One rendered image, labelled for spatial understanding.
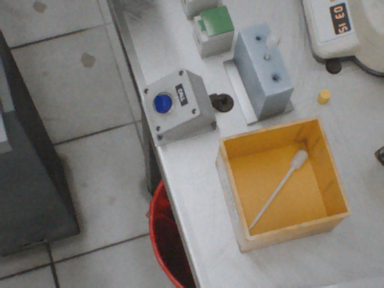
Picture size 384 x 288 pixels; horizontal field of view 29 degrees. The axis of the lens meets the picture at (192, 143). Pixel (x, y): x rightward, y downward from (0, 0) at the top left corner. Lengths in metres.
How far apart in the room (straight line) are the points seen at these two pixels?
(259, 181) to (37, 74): 1.14
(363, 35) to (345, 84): 0.09
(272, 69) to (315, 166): 0.15
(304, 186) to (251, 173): 0.07
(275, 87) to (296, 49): 0.15
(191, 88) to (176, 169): 0.12
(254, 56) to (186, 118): 0.12
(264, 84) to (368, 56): 0.18
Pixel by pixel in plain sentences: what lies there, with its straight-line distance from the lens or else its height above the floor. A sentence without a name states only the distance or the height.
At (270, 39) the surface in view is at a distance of 0.91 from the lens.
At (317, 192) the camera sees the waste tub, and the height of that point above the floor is 0.88.
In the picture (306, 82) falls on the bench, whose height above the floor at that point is 0.87.
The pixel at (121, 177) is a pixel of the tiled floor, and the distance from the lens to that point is 1.92.
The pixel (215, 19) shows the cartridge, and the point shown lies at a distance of 1.03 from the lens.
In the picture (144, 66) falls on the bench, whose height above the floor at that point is 0.88.
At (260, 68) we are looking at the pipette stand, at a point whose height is 0.98.
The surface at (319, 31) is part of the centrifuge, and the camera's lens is 1.07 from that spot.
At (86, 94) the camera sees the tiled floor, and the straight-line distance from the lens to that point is 2.00.
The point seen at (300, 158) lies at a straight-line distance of 1.01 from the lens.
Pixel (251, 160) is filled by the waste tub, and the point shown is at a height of 0.88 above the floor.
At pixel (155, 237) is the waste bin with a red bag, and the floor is 0.44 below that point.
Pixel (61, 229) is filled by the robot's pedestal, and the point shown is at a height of 0.10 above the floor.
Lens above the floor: 1.85
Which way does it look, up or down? 72 degrees down
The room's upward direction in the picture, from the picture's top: 7 degrees clockwise
